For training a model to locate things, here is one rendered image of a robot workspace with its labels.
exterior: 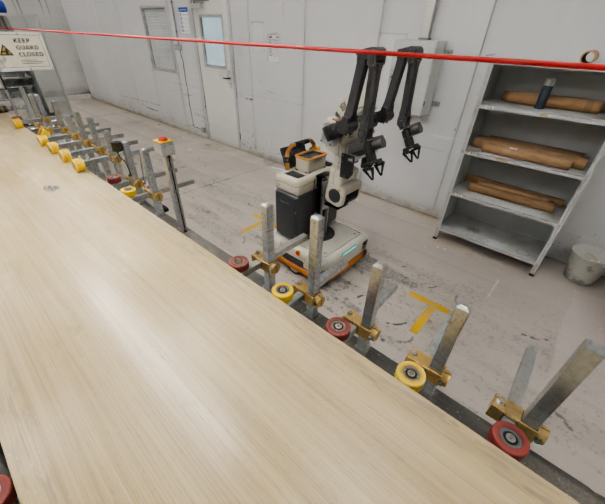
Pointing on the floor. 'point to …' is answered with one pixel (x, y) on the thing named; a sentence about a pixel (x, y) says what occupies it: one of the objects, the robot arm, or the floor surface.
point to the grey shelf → (581, 134)
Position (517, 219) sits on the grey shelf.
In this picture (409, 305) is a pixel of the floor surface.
